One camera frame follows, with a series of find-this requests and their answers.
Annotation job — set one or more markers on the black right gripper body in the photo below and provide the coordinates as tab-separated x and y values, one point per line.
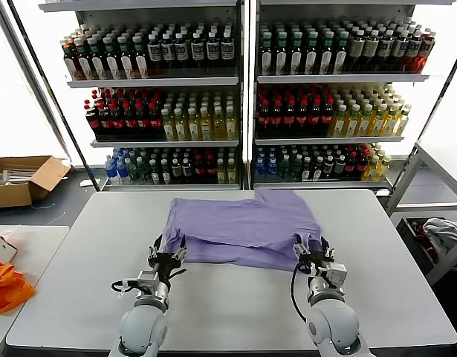
314	260

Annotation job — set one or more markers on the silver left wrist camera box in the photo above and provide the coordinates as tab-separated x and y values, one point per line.
148	280

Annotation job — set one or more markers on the grey metal beam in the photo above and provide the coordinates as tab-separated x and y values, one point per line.
29	78

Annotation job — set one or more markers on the grey white crumpled cloth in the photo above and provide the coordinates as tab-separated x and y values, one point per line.
441	234

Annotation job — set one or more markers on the orange cloth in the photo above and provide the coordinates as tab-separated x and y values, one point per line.
5	294

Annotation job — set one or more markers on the red cloth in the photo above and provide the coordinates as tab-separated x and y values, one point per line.
430	253

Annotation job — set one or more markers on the black storage bin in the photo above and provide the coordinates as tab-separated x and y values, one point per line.
417	241

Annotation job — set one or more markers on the dark bottle blue-white label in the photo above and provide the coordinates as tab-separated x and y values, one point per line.
399	47
212	49
154	52
168	51
227	49
385	47
197	50
181	50

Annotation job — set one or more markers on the small cola bottle red cap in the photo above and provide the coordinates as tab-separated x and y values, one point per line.
360	164
210	170
350	164
199	170

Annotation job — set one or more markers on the purple t-shirt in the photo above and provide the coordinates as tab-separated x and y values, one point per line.
243	223

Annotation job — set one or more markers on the yellow juice bottle green band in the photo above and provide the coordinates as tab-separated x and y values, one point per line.
219	127
168	129
181	129
376	126
389	126
401	124
231	126
205	128
363	127
193	128
350	127
337	127

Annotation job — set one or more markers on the small yellow juice bottle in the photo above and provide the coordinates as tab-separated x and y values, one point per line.
370	170
382	168

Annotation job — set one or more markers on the dark tea bottle white label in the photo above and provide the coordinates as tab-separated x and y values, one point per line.
281	57
83	63
325	57
340	57
98	62
112	61
295	57
266	57
141	60
310	57
127	61

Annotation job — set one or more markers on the small pale yellow drink bottle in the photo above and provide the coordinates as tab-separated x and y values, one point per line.
232	172
221	172

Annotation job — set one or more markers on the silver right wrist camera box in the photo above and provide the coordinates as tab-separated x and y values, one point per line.
336	275

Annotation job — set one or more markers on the blue drink bottle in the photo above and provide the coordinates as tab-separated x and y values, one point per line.
110	170
260	167
272	167
122	170

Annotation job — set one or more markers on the open cardboard box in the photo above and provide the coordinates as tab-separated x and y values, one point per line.
9	195

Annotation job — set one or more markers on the grey metal frame rack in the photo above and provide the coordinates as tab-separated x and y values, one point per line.
402	184

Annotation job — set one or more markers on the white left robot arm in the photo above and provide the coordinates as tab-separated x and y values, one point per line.
142	327

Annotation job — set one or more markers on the red drink bottle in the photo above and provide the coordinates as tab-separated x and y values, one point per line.
425	48
412	48

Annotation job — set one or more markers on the small white flat object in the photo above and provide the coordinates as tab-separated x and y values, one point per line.
88	183

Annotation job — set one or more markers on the small dark bottle white label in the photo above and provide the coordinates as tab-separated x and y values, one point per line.
306	170
154	173
317	170
165	173

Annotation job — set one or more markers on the small white orange box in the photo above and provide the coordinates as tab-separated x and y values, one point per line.
5	251

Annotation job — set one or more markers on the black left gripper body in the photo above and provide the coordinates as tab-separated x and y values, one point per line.
165	264

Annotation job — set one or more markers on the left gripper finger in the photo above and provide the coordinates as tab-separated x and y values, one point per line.
152	256
179	256

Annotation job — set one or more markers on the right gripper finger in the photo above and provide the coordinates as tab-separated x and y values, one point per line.
330	254
300	253

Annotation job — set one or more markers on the grey metal drinks shelf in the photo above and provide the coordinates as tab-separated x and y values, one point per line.
157	82
324	79

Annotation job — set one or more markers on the clear green water bottle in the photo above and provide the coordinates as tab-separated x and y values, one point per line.
143	170
295	168
134	171
284	168

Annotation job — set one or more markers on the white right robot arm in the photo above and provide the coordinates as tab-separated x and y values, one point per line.
332	320

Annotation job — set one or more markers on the small dark bottle beige label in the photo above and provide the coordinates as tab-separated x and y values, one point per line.
187	170
339	165
328	165
176	170

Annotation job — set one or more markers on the black metal pole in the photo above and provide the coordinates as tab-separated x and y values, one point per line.
44	74

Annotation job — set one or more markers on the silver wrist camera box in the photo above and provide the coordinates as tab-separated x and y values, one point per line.
336	275
148	280

